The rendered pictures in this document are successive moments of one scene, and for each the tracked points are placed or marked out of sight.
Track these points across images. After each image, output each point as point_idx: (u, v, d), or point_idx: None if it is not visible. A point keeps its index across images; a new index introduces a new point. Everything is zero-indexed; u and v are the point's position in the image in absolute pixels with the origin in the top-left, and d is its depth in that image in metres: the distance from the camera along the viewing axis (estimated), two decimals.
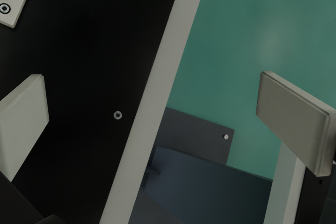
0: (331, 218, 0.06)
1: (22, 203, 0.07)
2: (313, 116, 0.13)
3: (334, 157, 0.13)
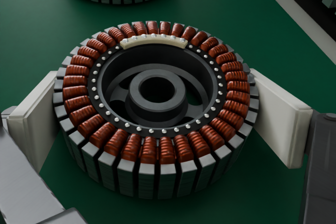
0: (315, 214, 0.06)
1: (46, 193, 0.08)
2: (285, 110, 0.14)
3: (304, 150, 0.14)
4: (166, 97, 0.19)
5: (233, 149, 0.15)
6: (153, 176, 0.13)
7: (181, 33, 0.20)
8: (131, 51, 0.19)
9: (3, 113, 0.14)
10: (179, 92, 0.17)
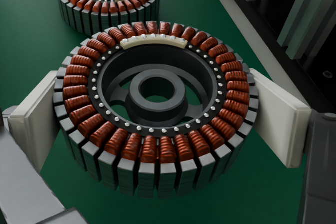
0: (314, 214, 0.06)
1: (47, 193, 0.08)
2: (284, 110, 0.14)
3: (303, 150, 0.14)
4: (166, 97, 0.19)
5: (233, 149, 0.15)
6: (153, 175, 0.13)
7: (181, 34, 0.20)
8: (131, 51, 0.19)
9: (4, 113, 0.14)
10: (179, 92, 0.17)
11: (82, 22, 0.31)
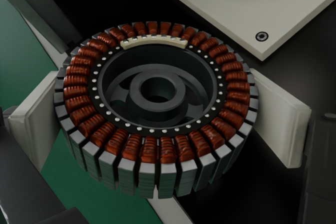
0: (314, 214, 0.06)
1: (47, 193, 0.08)
2: (284, 110, 0.14)
3: (303, 149, 0.14)
4: (167, 97, 0.19)
5: (233, 149, 0.15)
6: (154, 175, 0.13)
7: (181, 34, 0.20)
8: (131, 51, 0.19)
9: (4, 113, 0.14)
10: (180, 91, 0.17)
11: None
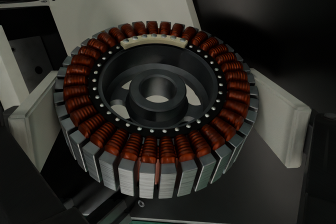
0: (314, 214, 0.06)
1: (47, 193, 0.08)
2: (284, 110, 0.14)
3: (303, 149, 0.14)
4: (167, 96, 0.19)
5: (233, 149, 0.15)
6: (154, 175, 0.13)
7: (181, 33, 0.20)
8: (131, 51, 0.19)
9: (4, 112, 0.14)
10: (180, 91, 0.17)
11: None
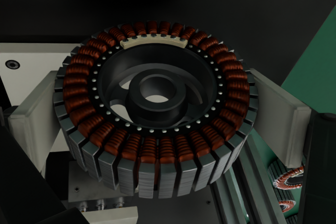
0: (314, 214, 0.06)
1: (47, 193, 0.08)
2: (284, 110, 0.14)
3: (303, 149, 0.14)
4: (166, 96, 0.19)
5: (232, 149, 0.15)
6: (153, 175, 0.13)
7: (181, 33, 0.20)
8: (131, 51, 0.19)
9: (4, 112, 0.14)
10: (179, 91, 0.17)
11: None
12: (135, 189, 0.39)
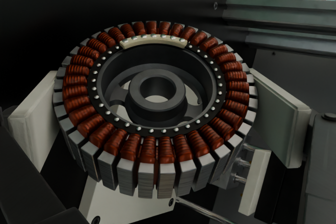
0: (314, 214, 0.06)
1: (47, 193, 0.08)
2: (284, 110, 0.14)
3: (303, 149, 0.14)
4: (166, 96, 0.19)
5: (232, 149, 0.15)
6: (152, 175, 0.13)
7: (180, 33, 0.20)
8: (130, 51, 0.19)
9: (3, 112, 0.14)
10: (179, 91, 0.17)
11: None
12: None
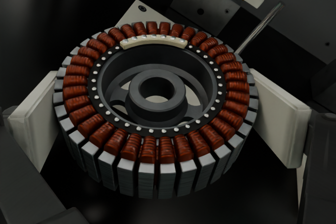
0: (314, 214, 0.06)
1: (47, 193, 0.08)
2: (284, 110, 0.14)
3: (303, 150, 0.14)
4: (166, 97, 0.19)
5: (232, 149, 0.15)
6: (153, 175, 0.13)
7: (181, 34, 0.20)
8: (131, 51, 0.19)
9: (3, 113, 0.14)
10: (179, 92, 0.17)
11: None
12: None
